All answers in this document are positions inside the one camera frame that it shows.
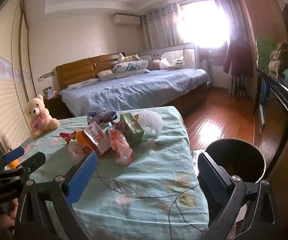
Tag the cream teddy bear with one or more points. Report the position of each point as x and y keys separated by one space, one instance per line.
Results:
x=40 y=120

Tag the dark coat on rack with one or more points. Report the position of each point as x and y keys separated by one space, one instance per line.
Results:
x=238 y=60

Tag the orange white plastic bag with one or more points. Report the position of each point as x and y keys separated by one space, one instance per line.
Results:
x=124 y=154

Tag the wooden wardrobe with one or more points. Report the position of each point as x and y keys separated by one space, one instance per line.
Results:
x=265 y=22

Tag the grey bed guard rail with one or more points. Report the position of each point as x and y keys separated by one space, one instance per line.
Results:
x=175 y=52

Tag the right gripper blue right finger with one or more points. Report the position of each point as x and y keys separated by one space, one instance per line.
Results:
x=260 y=219

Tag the blue white patterned pillow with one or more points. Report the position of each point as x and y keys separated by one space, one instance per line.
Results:
x=131 y=66

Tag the pink plush toy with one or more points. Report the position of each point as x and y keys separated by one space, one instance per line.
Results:
x=160 y=64

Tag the orange knitted toy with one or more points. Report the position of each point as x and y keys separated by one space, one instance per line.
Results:
x=13 y=164

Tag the wooden headboard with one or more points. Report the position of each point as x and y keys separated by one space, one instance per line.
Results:
x=85 y=69

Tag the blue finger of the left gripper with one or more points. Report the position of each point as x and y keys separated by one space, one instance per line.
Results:
x=13 y=155
x=31 y=161

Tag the grey striped curtain left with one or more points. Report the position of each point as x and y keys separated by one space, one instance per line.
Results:
x=162 y=26

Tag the white plush toys on headboard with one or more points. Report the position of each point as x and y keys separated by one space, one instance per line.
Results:
x=122 y=59

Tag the white air conditioner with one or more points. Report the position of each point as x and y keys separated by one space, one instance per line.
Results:
x=126 y=20

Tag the large bed blue sheet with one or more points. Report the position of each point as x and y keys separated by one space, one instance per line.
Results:
x=183 y=89

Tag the white foam fruit net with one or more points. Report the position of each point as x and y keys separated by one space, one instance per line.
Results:
x=151 y=122

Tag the stack of green boxes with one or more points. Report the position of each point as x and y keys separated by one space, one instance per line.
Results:
x=264 y=49

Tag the black tv cabinet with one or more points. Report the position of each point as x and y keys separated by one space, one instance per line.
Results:
x=271 y=116

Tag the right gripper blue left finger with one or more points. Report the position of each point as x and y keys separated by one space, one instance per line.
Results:
x=33 y=220

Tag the green carton box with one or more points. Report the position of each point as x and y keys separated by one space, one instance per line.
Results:
x=132 y=130

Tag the dark wooden nightstand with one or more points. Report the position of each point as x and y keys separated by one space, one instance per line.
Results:
x=57 y=108

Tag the red snack bag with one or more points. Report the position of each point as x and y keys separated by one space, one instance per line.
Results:
x=68 y=136

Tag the brown plush toy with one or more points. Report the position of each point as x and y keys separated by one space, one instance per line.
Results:
x=279 y=59

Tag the blue tissue pack wrapper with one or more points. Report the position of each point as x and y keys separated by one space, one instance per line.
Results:
x=102 y=117

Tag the teal floral bed cover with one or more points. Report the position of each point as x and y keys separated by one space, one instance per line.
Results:
x=157 y=196

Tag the white red bag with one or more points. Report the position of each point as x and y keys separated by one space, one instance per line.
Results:
x=77 y=151

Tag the round black white trash bin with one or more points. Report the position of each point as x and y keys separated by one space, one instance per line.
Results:
x=238 y=157

